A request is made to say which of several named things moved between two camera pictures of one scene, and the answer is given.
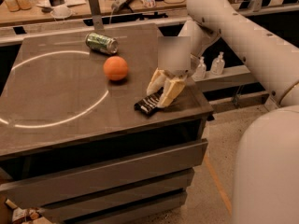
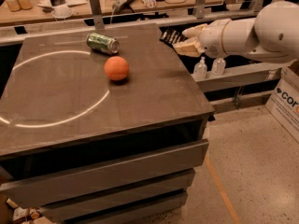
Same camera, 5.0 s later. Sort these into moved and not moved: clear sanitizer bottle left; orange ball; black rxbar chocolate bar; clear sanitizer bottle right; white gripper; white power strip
Moved: black rxbar chocolate bar; white gripper
Not moved: clear sanitizer bottle right; clear sanitizer bottle left; orange ball; white power strip
